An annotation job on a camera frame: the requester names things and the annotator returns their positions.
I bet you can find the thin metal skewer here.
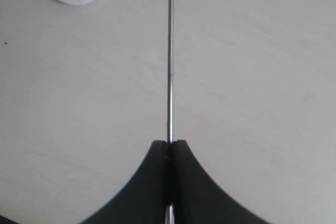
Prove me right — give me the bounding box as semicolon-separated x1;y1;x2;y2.
164;0;175;224

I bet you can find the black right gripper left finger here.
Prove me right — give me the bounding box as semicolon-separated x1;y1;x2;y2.
83;141;167;224

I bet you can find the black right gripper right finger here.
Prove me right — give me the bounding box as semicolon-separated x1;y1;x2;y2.
172;140;265;223

